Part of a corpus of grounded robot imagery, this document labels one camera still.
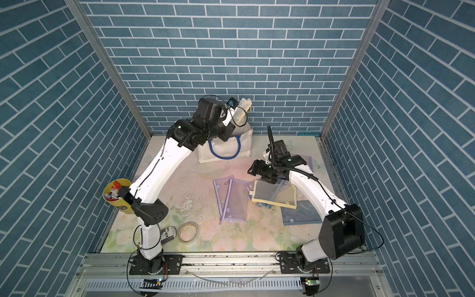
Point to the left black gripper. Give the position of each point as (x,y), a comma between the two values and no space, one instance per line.
(224,136)

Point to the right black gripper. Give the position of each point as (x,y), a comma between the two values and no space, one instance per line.
(258,169)

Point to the yellow trimmed mesh pouch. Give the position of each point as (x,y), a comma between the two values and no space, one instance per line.
(280,194)
(240,115)

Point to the purple trimmed mesh pouch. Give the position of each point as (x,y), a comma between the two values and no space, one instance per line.
(232,197)

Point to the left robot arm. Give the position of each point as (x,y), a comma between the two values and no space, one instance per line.
(143,195)

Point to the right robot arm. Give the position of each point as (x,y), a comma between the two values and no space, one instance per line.
(342,229)

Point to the white canvas tote bag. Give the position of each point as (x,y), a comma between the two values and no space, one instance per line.
(237,146)

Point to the blue mesh pouch right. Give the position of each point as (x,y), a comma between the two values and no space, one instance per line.
(304,214)

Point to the clear tape roll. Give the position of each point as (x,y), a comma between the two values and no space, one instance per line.
(188,233)

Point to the yellow cup with markers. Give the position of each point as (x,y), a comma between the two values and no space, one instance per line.
(111,195)

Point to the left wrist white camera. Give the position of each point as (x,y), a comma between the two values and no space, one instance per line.
(230,107)

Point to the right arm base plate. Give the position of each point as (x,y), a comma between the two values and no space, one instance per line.
(294,262)

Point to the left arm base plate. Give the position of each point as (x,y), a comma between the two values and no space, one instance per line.
(160,265)

